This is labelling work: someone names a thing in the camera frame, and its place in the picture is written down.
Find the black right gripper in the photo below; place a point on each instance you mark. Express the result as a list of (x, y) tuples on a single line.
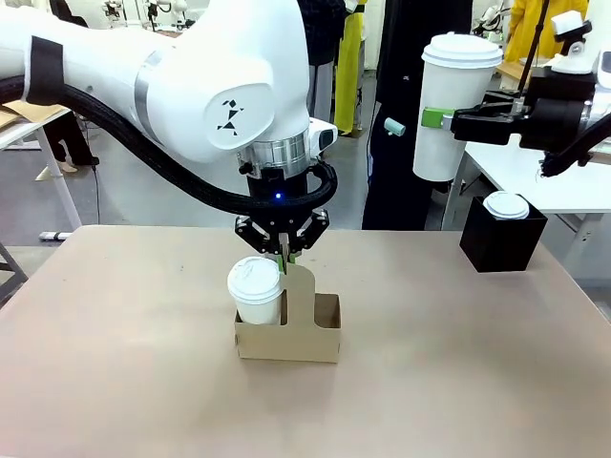
[(556, 117)]

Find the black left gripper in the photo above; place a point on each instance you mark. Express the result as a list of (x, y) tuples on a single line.
[(279, 195)]

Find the tall white paper cup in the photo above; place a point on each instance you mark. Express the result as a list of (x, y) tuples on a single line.
[(448, 81)]

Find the small white lidded cup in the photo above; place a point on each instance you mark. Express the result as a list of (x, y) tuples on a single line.
[(254, 291)]

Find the brown cardboard cup carrier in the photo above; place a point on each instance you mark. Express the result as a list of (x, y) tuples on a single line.
[(291, 334)]

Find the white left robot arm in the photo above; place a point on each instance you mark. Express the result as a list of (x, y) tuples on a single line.
[(181, 81)]

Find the black tripod pole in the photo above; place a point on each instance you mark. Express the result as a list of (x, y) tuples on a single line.
[(532, 47)]

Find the white side table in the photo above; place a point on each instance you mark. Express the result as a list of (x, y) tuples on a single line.
[(525, 191)]

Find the person in black hoodie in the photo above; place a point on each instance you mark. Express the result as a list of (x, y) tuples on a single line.
[(396, 119)]

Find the person in yellow jacket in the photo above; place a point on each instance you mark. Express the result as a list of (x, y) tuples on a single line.
[(530, 24)]

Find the small mint green cylinder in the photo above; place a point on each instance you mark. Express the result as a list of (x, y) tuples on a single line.
[(394, 127)]

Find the black square box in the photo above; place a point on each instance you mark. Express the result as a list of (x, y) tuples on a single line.
[(501, 243)]

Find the white table with cardboard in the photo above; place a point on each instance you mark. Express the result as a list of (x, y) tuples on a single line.
[(28, 143)]

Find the flat brown cardboard sheet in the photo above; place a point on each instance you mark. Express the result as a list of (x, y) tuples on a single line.
[(24, 114)]

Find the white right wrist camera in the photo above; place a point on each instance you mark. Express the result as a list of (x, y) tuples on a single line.
[(570, 24)]

